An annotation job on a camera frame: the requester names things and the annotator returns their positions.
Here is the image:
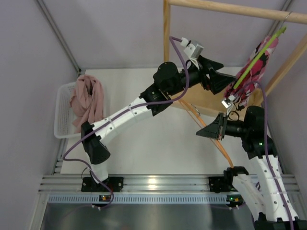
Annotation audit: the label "aluminium mounting rail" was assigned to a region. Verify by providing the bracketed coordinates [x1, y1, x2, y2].
[38, 174, 300, 193]

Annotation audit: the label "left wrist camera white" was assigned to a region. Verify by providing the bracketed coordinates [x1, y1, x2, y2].
[180, 37, 204, 69]

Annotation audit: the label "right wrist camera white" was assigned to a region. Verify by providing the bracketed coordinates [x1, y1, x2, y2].
[221, 95, 235, 113]

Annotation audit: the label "white plastic basket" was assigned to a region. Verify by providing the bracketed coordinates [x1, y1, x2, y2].
[54, 82, 80, 139]

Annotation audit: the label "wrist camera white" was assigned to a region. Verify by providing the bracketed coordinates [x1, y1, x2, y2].
[221, 95, 235, 113]
[180, 37, 204, 69]

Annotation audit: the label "grey slotted cable duct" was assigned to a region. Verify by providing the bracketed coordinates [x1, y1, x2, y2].
[48, 194, 230, 204]

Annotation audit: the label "orange clothes hanger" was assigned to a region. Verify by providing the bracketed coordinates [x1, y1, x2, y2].
[179, 99, 234, 168]

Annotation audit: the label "pink patterned garment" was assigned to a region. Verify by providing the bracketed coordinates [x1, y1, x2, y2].
[224, 35, 280, 107]

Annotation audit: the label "wooden clothes rack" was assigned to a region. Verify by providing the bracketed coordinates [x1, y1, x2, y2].
[163, 0, 307, 116]

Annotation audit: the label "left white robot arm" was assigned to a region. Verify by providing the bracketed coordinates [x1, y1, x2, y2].
[81, 56, 236, 184]

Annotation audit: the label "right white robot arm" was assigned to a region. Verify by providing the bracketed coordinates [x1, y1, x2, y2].
[196, 106, 307, 230]

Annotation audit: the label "green clothes hanger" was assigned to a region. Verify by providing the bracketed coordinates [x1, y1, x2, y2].
[234, 11, 293, 89]

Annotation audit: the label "pink trousers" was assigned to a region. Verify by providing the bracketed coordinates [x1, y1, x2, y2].
[69, 74, 104, 133]

